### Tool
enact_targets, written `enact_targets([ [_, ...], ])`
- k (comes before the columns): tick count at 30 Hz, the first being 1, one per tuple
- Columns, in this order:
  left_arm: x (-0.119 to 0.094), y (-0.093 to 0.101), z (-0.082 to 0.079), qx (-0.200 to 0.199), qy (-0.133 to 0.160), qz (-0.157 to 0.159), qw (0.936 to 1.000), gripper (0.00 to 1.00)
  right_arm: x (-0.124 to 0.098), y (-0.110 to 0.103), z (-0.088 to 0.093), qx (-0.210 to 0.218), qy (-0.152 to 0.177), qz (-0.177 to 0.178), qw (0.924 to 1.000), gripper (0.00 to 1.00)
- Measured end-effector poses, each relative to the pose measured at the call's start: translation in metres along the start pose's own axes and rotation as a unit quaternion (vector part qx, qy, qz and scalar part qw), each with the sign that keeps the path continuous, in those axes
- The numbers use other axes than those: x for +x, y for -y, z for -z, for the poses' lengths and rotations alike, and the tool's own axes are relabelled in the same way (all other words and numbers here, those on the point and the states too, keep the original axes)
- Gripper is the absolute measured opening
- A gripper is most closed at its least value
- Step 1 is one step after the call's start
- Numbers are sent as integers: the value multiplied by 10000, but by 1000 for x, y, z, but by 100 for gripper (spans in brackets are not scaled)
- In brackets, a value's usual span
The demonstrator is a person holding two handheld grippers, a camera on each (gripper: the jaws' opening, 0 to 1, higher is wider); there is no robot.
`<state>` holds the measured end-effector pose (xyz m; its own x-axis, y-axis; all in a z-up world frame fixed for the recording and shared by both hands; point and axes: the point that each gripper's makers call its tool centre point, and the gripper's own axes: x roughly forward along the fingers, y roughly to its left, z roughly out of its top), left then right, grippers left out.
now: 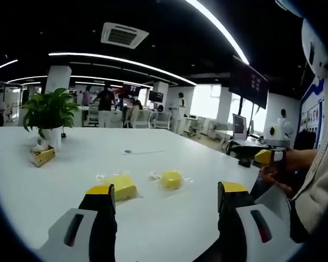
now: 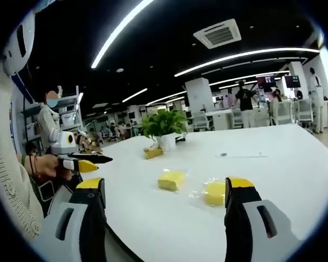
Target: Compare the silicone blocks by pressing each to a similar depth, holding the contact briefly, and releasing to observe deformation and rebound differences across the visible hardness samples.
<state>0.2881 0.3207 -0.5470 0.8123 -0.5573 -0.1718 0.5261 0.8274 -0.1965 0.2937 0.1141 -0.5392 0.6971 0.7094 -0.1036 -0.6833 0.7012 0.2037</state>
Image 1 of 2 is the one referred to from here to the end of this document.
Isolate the blue framed wall poster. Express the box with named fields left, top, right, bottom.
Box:
left=299, top=78, right=325, bottom=150

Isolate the hanging dark display screen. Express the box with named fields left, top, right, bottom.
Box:
left=229, top=56, right=269, bottom=109

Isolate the green leafy plant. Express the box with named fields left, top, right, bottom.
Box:
left=22, top=87, right=80, bottom=139

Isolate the long ceiling light strip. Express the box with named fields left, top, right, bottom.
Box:
left=186, top=0, right=251, bottom=66

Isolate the white worn chest device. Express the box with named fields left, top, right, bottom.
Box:
left=300, top=16, right=328, bottom=78

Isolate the white plant pot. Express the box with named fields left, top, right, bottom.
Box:
left=41, top=126, right=63, bottom=150

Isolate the white office chair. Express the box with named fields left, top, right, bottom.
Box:
left=86, top=105, right=99, bottom=128
left=153, top=111, right=172, bottom=129
left=188, top=116, right=206, bottom=139
left=131, top=109, right=151, bottom=129

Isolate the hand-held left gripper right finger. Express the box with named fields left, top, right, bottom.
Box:
left=217, top=181, right=301, bottom=262

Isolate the ceiling air conditioner vent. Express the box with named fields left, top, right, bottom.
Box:
left=100, top=22, right=150, bottom=50

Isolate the open laptop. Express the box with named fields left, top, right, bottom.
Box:
left=231, top=113, right=266, bottom=148

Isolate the table cable cover plate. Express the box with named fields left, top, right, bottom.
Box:
left=121, top=148, right=167, bottom=156

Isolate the yellow tissue box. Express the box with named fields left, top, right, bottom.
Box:
left=29, top=144, right=56, bottom=168

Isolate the person's cream jacket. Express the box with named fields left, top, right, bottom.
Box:
left=289, top=62, right=328, bottom=243

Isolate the person's right hand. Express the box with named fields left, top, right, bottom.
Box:
left=258, top=163, right=294, bottom=197

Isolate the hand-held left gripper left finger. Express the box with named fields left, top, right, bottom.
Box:
left=38, top=184, right=118, bottom=262

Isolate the black desktop monitor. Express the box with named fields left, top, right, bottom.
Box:
left=148, top=90, right=165, bottom=103

